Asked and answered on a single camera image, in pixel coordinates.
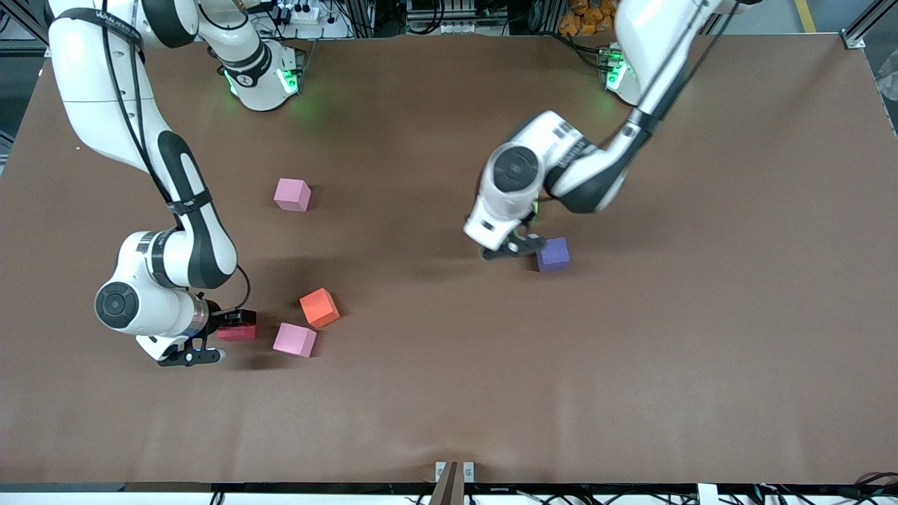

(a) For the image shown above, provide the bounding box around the white power strip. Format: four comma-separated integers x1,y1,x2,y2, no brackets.
276,2,321,25

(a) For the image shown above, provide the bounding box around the black cable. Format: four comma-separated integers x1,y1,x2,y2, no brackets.
628,0,744,137
102,0,252,313

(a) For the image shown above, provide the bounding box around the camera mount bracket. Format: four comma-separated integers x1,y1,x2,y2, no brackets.
428,461,476,505

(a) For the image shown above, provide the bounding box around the aluminium frame profile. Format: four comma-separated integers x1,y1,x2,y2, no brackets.
7,0,51,46
842,0,898,50

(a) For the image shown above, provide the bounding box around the metal equipment rack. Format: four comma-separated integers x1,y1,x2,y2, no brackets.
406,0,507,36

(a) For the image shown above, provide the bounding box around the purple foam cube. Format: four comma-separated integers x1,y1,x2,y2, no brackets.
537,237,571,274

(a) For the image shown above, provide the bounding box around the orange foam cube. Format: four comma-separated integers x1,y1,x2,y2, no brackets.
300,288,341,329

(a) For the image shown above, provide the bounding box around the pink foam cube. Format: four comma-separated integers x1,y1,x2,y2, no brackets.
273,322,318,358
274,177,312,213

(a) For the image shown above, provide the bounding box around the bag of orange fruits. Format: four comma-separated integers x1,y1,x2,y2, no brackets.
560,0,618,37

